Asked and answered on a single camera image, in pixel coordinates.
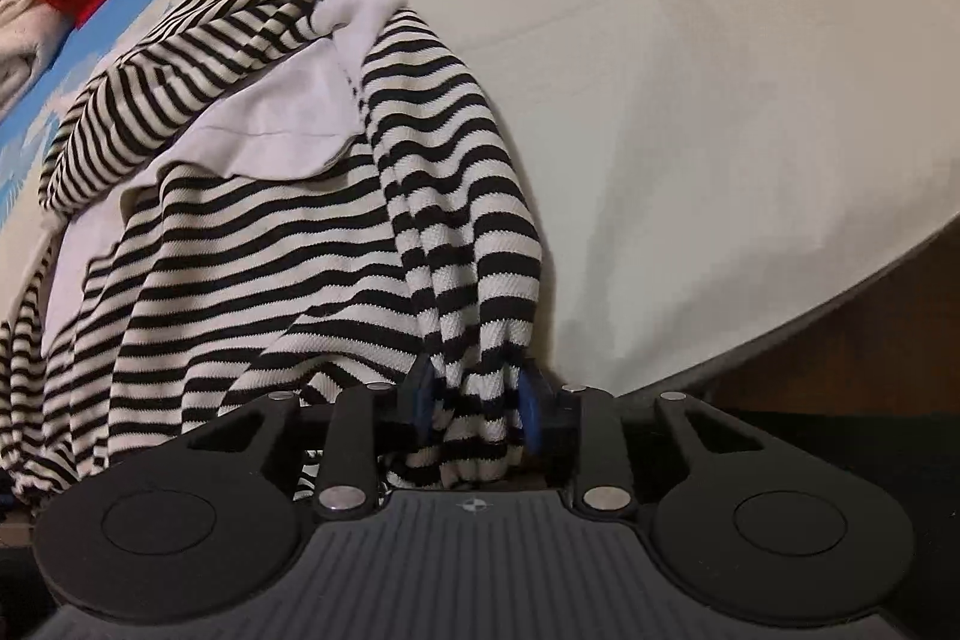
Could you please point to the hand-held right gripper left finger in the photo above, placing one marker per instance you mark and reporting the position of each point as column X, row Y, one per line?
column 421, row 396

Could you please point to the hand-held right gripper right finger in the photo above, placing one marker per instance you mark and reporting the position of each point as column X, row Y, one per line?
column 532, row 406

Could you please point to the striped hooded top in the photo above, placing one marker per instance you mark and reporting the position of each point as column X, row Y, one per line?
column 247, row 220

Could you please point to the white folded quilt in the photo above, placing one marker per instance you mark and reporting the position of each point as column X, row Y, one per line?
column 22, row 25

